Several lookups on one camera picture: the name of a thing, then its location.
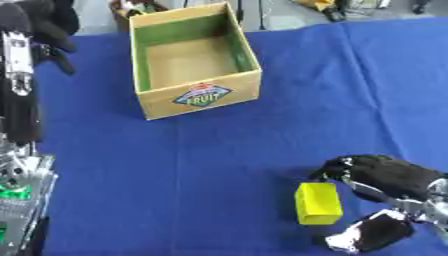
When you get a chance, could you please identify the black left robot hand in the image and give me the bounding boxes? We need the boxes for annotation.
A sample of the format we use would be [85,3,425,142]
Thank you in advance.
[0,0,81,146]

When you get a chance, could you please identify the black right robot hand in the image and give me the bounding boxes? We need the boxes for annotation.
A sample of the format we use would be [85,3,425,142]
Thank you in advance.
[308,153,448,255]

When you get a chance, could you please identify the brown cardboard box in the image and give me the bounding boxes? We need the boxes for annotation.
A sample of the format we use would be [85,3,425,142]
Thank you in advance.
[108,0,172,33]

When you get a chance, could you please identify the tan cardboard box green inside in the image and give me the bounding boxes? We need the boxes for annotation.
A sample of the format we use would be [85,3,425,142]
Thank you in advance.
[127,1,265,121]

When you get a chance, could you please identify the yellow rectangular block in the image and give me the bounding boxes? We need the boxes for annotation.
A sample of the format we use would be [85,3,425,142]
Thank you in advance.
[292,181,345,226]

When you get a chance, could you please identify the yellow and black object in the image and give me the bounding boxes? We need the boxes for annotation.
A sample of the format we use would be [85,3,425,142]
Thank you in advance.
[292,0,349,23]

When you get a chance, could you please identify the black cable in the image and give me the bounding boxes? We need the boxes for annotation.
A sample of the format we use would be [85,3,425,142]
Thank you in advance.
[255,0,268,31]
[234,0,245,25]

